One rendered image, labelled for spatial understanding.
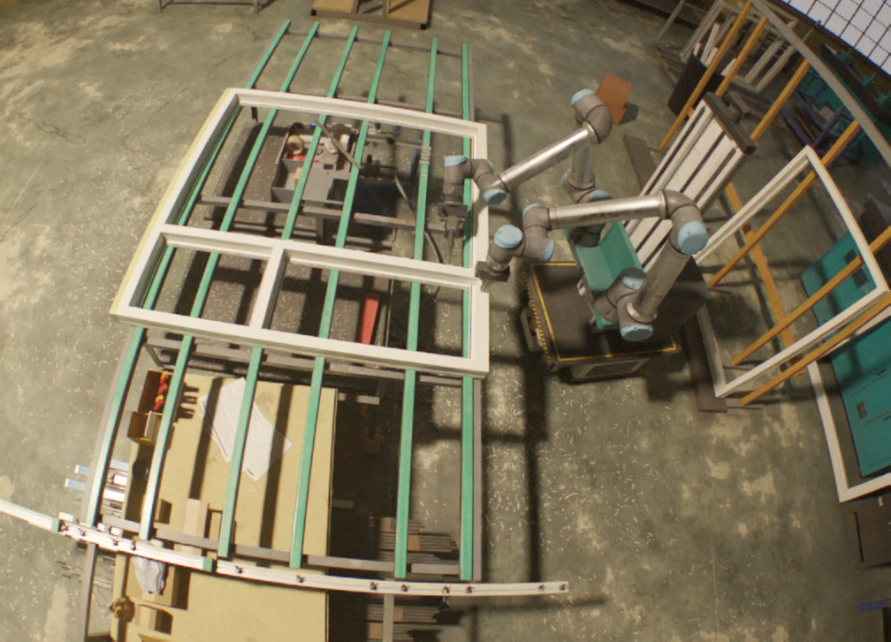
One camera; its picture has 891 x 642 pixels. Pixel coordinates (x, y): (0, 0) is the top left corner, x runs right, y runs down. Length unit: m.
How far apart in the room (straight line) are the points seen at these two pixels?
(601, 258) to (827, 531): 2.83
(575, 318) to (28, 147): 4.58
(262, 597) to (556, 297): 2.19
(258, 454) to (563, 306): 1.86
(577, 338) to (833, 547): 2.72
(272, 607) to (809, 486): 3.65
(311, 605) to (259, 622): 0.20
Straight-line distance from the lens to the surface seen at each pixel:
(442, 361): 1.81
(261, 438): 1.99
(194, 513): 1.86
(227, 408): 2.05
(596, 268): 2.64
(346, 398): 2.06
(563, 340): 2.80
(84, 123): 4.82
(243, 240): 2.09
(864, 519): 4.46
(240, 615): 1.93
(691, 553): 3.25
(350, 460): 2.30
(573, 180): 2.61
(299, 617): 1.90
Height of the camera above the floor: 2.53
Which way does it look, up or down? 56 degrees down
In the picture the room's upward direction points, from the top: 21 degrees clockwise
